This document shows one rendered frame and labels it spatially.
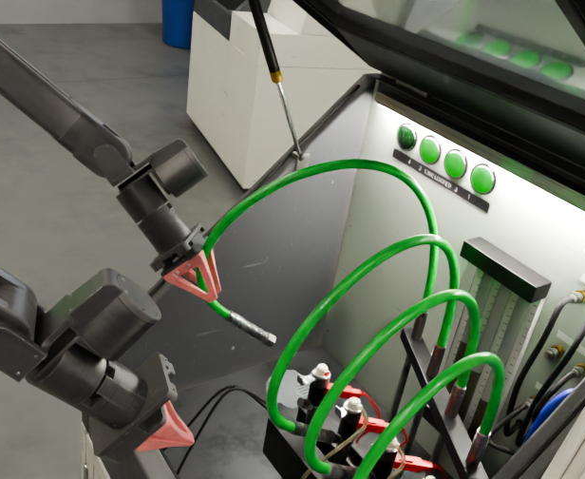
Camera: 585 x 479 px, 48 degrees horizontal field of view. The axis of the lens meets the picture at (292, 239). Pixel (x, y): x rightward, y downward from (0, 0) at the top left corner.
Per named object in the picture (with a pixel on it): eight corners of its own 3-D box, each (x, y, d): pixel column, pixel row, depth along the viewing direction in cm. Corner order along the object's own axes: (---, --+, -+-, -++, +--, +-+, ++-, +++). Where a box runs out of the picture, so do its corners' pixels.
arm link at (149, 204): (114, 189, 97) (108, 192, 92) (152, 162, 98) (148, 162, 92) (142, 227, 99) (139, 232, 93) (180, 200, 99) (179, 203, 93)
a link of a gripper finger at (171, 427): (215, 450, 71) (153, 413, 65) (165, 490, 71) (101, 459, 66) (200, 404, 76) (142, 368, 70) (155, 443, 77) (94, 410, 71)
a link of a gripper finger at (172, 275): (237, 277, 101) (201, 227, 99) (229, 294, 94) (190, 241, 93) (202, 299, 103) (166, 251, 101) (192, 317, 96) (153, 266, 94)
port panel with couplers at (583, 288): (503, 419, 106) (571, 254, 91) (517, 412, 108) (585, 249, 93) (572, 478, 97) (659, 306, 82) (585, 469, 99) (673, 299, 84)
